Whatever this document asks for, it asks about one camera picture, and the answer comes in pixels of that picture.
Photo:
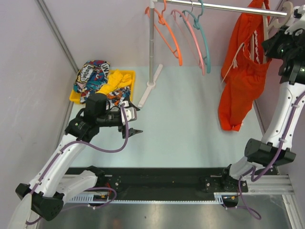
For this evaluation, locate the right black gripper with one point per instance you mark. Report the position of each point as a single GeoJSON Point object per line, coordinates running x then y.
{"type": "Point", "coordinates": [269, 46]}

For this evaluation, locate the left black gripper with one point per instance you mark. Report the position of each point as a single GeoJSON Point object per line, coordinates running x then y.
{"type": "Point", "coordinates": [122, 129]}

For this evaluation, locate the beige hanger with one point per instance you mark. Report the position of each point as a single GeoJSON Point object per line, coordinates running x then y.
{"type": "Point", "coordinates": [281, 19]}

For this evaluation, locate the orange shorts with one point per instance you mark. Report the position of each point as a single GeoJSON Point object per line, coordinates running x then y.
{"type": "Point", "coordinates": [243, 71]}

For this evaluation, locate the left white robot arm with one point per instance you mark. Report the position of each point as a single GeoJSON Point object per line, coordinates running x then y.
{"type": "Point", "coordinates": [42, 194]}

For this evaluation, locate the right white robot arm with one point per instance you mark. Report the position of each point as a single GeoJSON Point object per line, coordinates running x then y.
{"type": "Point", "coordinates": [274, 149]}

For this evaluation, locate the yellow shorts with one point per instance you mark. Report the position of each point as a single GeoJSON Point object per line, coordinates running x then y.
{"type": "Point", "coordinates": [116, 80]}

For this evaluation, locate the comic print shorts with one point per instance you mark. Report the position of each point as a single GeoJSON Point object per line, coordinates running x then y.
{"type": "Point", "coordinates": [92, 76]}

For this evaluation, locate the pink hanger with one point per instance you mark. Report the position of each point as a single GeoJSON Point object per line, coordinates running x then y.
{"type": "Point", "coordinates": [197, 56]}

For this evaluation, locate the teal hanger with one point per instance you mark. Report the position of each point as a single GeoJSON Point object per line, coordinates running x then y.
{"type": "Point", "coordinates": [204, 59]}

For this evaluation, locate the orange hanger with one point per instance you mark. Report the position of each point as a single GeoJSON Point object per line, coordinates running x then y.
{"type": "Point", "coordinates": [159, 24]}

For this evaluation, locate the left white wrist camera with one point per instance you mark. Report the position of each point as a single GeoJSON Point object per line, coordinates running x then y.
{"type": "Point", "coordinates": [128, 112]}

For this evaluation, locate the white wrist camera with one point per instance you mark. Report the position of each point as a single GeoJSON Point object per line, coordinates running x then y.
{"type": "Point", "coordinates": [296, 21]}
{"type": "Point", "coordinates": [128, 112]}

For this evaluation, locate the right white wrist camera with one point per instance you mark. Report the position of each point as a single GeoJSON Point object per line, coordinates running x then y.
{"type": "Point", "coordinates": [296, 21]}

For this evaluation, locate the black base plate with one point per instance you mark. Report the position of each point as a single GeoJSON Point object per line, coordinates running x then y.
{"type": "Point", "coordinates": [167, 184]}

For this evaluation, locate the white slotted cable duct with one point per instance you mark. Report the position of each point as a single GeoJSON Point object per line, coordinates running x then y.
{"type": "Point", "coordinates": [95, 198]}

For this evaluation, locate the aluminium frame rail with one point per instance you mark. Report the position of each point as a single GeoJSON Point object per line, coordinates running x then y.
{"type": "Point", "coordinates": [270, 185]}

